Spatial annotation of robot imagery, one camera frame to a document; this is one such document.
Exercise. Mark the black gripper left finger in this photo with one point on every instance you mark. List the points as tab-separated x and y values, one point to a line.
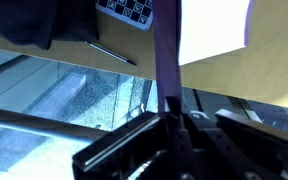
127	153

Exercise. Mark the checkered calibration board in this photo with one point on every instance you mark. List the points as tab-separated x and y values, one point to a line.
130	11

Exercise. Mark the dark pen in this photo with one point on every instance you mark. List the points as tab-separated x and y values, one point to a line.
112	54

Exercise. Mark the dark metal handrail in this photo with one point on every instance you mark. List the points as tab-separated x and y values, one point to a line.
34	121

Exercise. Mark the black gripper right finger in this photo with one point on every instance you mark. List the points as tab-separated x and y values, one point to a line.
244	150

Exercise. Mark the black cloth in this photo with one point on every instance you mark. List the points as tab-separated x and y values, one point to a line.
34	20

